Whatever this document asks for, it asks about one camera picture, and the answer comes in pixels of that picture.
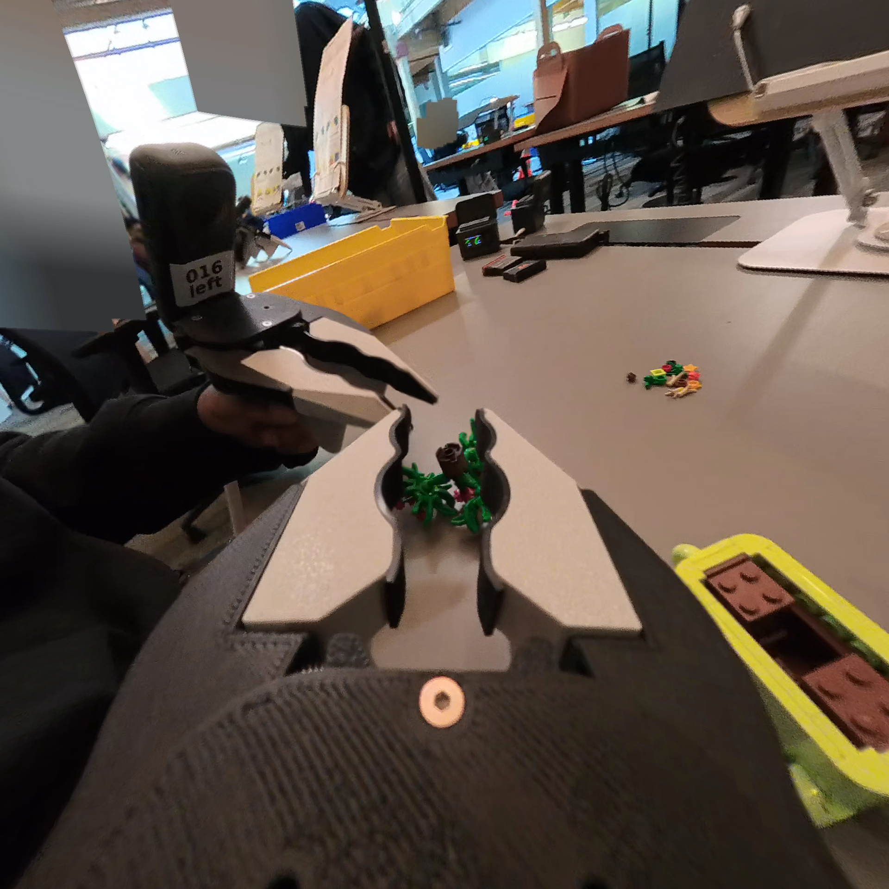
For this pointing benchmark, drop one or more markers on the black battery pack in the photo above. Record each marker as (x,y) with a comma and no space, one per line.
(500,264)
(524,271)

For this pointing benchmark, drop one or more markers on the person's left forearm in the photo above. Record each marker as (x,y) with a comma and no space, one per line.
(125,458)

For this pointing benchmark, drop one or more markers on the light wooden board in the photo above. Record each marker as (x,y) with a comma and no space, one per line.
(750,111)

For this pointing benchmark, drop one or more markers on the lime green soft toy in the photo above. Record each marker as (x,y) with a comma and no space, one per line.
(833,736)

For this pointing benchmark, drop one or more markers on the green toy plant red flowers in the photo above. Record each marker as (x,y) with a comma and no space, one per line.
(451,486)

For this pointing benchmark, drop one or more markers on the person's left hand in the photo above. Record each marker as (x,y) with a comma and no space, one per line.
(257,427)

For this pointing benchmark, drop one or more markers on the dark grey panel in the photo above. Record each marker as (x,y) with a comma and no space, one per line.
(701,48)

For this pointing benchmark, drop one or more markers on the black pillar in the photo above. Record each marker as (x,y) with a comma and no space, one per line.
(396,104)

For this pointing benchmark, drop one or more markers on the blue plastic bin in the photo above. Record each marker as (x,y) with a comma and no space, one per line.
(295,221)

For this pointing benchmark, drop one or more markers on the cardboard display stand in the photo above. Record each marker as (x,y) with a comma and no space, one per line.
(333,111)
(267,167)

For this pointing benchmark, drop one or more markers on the idle hand-held gripper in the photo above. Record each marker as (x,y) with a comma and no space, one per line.
(260,239)

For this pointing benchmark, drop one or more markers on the white panel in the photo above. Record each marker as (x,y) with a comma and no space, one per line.
(819,76)

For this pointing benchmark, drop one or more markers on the black flat box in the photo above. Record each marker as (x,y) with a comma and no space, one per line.
(555,243)

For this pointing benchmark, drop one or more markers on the person's dark jacket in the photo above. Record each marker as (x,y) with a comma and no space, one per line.
(62,660)

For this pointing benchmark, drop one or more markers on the black upright device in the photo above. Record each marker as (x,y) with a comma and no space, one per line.
(531,208)

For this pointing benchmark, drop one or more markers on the black office chair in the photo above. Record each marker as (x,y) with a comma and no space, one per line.
(104,347)

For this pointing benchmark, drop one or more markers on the brown bag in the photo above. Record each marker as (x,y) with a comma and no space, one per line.
(583,83)

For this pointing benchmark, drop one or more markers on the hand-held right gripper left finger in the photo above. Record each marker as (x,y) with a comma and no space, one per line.
(326,555)

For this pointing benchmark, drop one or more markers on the black monitor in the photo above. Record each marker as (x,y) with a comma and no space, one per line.
(647,69)

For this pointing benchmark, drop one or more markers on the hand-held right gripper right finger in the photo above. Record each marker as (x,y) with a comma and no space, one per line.
(562,562)

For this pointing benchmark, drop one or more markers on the yellow plastic bin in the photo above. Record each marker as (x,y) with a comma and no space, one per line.
(361,271)

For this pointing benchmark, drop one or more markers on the table inset panel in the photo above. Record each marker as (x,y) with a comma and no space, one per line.
(667,229)

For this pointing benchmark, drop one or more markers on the background wooden desk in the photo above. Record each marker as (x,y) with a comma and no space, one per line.
(528,139)

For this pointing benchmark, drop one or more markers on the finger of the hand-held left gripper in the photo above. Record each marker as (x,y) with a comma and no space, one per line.
(312,385)
(354,340)

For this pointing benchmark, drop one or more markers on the black charger case with display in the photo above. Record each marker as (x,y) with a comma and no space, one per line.
(478,229)

